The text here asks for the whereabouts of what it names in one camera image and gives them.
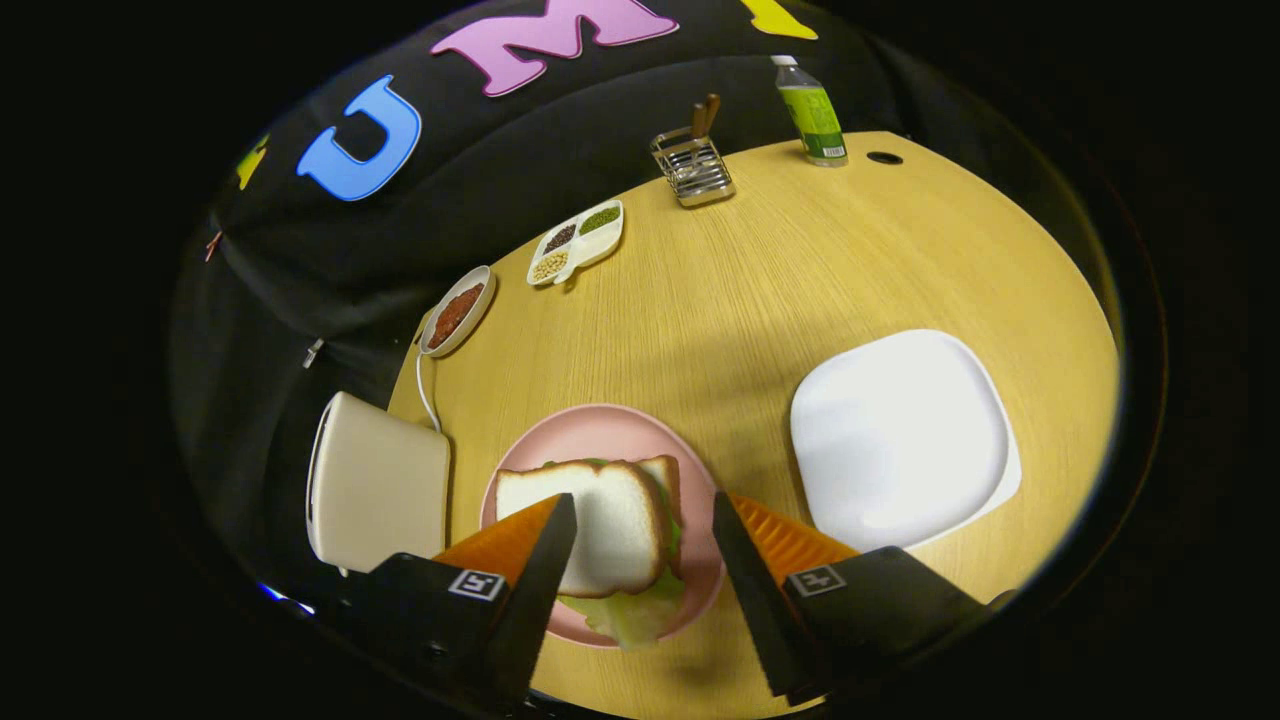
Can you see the brown meat slice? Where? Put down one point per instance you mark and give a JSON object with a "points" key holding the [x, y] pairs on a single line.
{"points": [[455, 315]]}

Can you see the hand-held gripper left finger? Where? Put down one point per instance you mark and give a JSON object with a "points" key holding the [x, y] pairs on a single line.
{"points": [[535, 600]]}

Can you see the white square plate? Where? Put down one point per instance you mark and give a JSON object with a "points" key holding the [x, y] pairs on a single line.
{"points": [[900, 440]]}

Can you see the green lettuce leaf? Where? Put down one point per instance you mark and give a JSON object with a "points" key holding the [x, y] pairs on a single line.
{"points": [[635, 615]]}

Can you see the white toaster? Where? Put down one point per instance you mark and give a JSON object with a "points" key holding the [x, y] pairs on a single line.
{"points": [[380, 480]]}

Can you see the white divided bean dish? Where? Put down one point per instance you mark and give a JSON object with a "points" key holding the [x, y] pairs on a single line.
{"points": [[590, 245]]}

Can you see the green label bottle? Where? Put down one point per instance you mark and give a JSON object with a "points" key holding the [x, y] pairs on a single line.
{"points": [[812, 115]]}

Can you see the white oval plate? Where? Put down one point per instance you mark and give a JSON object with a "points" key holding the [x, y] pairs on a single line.
{"points": [[478, 320]]}

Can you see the white bread slice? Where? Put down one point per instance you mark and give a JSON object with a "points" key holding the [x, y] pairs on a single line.
{"points": [[610, 520], [668, 480]]}

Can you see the pink round plate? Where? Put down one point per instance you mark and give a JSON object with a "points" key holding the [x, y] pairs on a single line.
{"points": [[590, 435]]}

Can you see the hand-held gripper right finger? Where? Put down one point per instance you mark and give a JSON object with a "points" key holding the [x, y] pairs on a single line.
{"points": [[760, 600]]}

